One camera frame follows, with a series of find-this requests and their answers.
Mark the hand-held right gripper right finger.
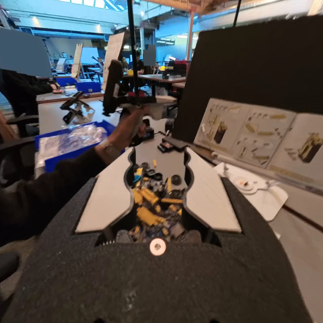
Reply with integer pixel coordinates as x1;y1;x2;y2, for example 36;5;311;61
182;146;243;241

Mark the person's left hand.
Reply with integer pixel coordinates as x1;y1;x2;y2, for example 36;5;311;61
94;107;152;165

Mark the black divider panel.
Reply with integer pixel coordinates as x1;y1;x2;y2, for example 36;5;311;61
172;15;323;149

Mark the pile of brick parts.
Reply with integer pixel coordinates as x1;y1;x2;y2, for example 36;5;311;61
126;159;188;243

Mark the white book stand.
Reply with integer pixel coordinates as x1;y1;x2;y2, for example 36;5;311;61
212;150;323;221

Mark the black office chair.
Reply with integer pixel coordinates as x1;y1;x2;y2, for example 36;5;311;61
0;114;41;177

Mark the person's left forearm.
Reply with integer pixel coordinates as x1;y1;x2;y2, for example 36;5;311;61
0;148;109;249

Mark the black docking hub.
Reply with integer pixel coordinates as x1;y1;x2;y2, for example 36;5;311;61
158;137;188;153

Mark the blue bin with plastic bags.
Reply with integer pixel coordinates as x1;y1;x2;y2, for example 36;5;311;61
35;121;125;173

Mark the open instruction booklet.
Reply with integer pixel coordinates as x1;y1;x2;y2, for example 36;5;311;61
193;98;323;182

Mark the distant booklet stand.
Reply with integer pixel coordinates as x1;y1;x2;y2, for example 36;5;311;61
102;31;130;91
72;43;84;77

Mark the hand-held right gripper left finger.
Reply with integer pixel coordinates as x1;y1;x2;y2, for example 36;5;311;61
74;146;137;239

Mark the grey wrist band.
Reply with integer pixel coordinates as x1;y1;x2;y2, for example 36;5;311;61
100;140;119;158

